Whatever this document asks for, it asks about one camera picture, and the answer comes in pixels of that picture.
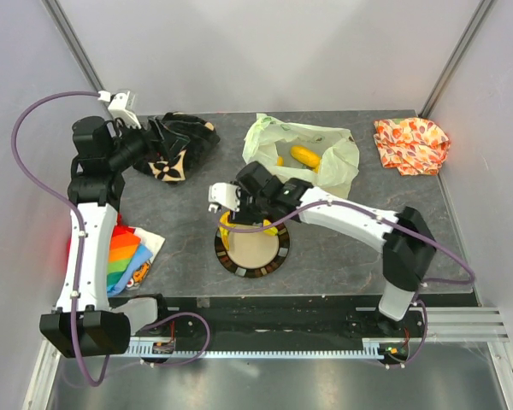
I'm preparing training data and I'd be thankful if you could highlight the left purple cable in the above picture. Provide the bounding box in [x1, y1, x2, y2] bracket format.
[10, 90, 210, 388]

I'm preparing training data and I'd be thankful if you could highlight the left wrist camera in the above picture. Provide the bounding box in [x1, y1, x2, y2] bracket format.
[97, 90, 141, 129]

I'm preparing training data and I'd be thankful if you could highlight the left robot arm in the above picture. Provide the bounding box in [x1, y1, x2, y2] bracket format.
[39, 116, 171, 358]

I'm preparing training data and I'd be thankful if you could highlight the black floral patterned cloth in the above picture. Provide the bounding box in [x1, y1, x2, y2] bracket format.
[133, 112, 221, 185]

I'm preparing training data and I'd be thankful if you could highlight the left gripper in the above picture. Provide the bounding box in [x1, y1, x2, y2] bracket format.
[107, 114, 189, 172]

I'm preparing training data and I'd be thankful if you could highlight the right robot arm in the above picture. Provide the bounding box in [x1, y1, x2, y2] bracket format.
[209, 161, 436, 337]

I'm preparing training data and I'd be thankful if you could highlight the yellow fake banana bunch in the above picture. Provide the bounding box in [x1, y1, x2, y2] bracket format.
[219, 211, 279, 250]

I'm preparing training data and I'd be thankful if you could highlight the orange floral cloth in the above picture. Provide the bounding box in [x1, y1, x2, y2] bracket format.
[373, 117, 451, 176]

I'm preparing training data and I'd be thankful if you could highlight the rainbow striped cloth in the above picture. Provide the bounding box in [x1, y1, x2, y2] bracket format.
[106, 214, 165, 297]

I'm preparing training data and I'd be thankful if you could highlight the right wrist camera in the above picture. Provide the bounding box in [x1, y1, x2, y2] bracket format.
[208, 182, 241, 214]

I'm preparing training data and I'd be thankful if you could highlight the wrinkled yellow fake fruit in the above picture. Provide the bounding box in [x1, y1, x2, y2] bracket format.
[290, 145, 321, 169]

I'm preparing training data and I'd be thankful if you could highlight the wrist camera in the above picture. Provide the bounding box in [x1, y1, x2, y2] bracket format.
[97, 90, 141, 129]
[208, 182, 241, 214]

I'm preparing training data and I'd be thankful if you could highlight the grey slotted cable duct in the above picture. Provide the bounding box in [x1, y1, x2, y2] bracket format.
[121, 337, 408, 360]

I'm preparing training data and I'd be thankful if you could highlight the black rimmed ceramic plate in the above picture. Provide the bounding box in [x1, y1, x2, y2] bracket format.
[214, 211, 291, 278]

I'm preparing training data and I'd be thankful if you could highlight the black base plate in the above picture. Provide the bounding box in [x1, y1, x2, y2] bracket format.
[110, 294, 428, 341]

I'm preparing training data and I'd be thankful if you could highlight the pale green plastic bag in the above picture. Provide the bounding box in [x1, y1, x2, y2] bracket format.
[242, 114, 360, 198]

